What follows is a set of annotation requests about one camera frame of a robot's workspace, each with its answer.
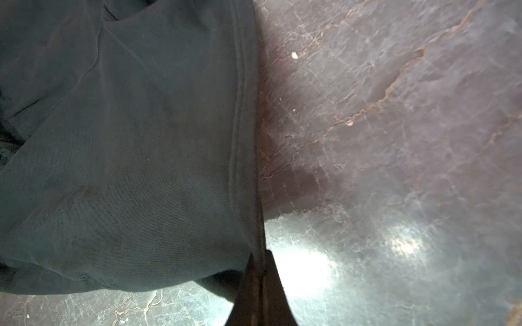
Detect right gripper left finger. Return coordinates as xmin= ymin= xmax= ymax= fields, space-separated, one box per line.
xmin=225 ymin=256 xmax=261 ymax=326

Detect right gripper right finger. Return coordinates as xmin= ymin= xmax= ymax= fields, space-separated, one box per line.
xmin=261 ymin=250 xmax=298 ymax=326

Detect black shorts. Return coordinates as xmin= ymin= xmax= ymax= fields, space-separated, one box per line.
xmin=1 ymin=1 xmax=262 ymax=295

